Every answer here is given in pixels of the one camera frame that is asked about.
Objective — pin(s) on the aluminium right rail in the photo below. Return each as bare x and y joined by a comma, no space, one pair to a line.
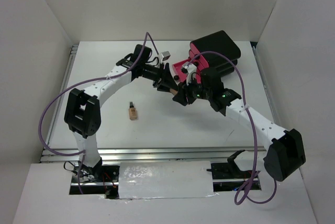
264,82

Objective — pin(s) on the BB foundation pump bottle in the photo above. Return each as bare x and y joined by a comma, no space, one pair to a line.
133,114

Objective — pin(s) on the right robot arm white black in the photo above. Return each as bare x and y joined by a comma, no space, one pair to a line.
284,148

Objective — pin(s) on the square foundation bottle black cap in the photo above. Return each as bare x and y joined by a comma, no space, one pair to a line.
174,92

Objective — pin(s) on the pink top drawer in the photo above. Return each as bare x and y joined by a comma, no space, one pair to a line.
194,48

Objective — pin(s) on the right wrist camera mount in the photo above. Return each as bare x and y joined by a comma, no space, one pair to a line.
188,69

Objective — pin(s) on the white foil-taped board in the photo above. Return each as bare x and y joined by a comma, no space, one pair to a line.
173,179

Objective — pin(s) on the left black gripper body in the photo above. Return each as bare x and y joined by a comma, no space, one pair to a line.
162,80

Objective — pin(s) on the black drawer organizer case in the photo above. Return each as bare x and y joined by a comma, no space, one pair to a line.
218,47

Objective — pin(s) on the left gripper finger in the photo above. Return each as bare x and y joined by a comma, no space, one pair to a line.
168,78
163,88

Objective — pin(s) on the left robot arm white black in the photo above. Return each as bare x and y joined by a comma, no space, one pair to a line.
83,109

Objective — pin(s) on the aluminium front rail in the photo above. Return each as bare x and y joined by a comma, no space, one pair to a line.
168,154

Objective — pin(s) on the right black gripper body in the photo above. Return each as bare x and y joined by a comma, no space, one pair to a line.
195,90

